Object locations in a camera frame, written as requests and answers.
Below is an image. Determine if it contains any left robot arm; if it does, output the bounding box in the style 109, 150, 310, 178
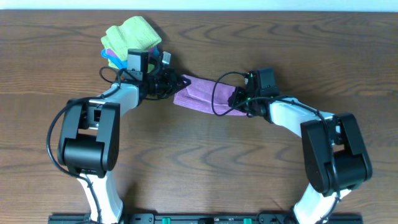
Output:
56, 49, 191, 223

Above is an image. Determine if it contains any purple folded cloth in stack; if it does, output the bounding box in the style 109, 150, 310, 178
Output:
105, 46, 159, 61

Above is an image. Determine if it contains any blue folded cloth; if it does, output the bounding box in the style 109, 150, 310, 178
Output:
101, 47, 160, 69

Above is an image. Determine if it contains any top green folded cloth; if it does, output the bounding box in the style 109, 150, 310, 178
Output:
101, 16, 162, 61

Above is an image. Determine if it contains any purple microfiber cloth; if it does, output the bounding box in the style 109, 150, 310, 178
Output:
174, 75, 236, 114

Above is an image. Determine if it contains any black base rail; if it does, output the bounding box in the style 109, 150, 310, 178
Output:
47, 213, 364, 224

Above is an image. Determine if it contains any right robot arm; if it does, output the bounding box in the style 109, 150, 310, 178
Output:
228, 68, 373, 223

